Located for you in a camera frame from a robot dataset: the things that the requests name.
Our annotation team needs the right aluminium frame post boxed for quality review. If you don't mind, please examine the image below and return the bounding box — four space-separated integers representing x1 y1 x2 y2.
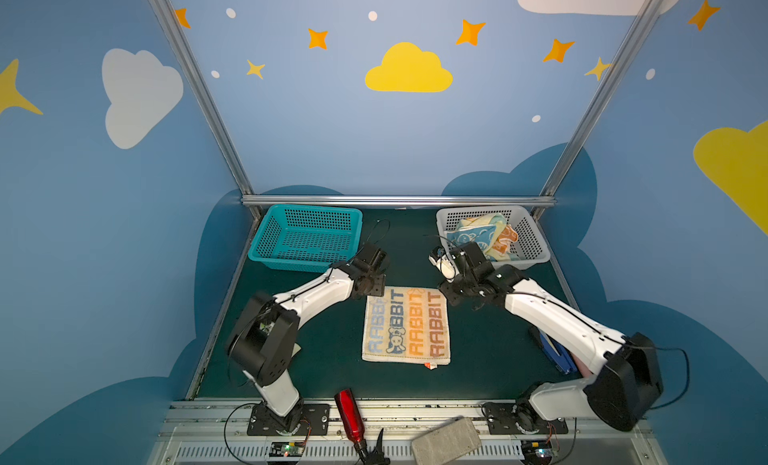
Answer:
532 0 665 221

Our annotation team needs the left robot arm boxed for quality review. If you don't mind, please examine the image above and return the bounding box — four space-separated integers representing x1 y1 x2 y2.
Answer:
226 244 388 433

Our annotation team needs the aluminium frame post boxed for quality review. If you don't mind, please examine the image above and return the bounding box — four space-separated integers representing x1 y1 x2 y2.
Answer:
148 0 253 199
532 0 665 221

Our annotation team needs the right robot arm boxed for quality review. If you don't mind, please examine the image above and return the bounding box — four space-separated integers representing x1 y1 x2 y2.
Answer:
429 242 663 434

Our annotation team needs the right green circuit board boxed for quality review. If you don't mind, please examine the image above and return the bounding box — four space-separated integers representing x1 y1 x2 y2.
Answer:
520 441 554 465

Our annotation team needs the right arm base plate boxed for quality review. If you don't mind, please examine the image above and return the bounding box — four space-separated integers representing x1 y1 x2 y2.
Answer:
481 402 569 435

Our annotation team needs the green circuit board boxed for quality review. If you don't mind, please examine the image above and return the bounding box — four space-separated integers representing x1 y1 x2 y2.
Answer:
520 441 554 465
268 442 306 459

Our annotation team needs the white plastic basket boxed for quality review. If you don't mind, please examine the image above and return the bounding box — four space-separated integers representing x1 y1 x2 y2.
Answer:
436 205 550 270

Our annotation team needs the yellow-green towel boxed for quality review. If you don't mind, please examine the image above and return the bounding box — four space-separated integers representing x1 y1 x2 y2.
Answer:
456 213 507 230

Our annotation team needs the red metal bottle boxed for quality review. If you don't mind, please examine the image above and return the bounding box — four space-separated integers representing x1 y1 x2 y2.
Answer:
334 388 365 447

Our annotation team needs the teal plastic basket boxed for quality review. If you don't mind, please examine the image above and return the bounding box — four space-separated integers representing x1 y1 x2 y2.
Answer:
248 204 363 273

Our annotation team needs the left aluminium frame post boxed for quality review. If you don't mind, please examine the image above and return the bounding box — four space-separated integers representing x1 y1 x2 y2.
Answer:
148 0 253 199

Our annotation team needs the grey sponge block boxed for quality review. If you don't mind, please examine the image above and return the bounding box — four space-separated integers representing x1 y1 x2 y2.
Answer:
411 417 482 465

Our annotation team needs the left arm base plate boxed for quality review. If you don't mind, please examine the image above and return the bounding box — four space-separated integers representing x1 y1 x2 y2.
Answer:
247 400 330 436

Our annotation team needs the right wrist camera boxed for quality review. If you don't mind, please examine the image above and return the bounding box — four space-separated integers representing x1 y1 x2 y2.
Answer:
429 246 458 282

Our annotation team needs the blue bunny pattern towel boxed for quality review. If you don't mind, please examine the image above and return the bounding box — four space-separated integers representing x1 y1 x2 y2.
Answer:
447 224 507 261

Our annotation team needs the orange patterned towel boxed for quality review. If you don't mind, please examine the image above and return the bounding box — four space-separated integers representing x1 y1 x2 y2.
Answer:
487 225 519 261

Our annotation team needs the cream RABBIT lettered towel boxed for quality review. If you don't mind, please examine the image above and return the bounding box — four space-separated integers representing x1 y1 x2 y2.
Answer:
362 286 451 369

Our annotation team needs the horizontal aluminium frame bar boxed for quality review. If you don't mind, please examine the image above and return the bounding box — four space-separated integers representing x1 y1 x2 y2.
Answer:
241 194 556 209

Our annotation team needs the black clamp tool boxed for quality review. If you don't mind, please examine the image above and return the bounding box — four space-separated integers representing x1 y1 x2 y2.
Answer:
353 429 391 465

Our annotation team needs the left green circuit board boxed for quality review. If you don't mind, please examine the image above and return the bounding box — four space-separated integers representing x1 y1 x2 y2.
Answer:
268 442 306 459

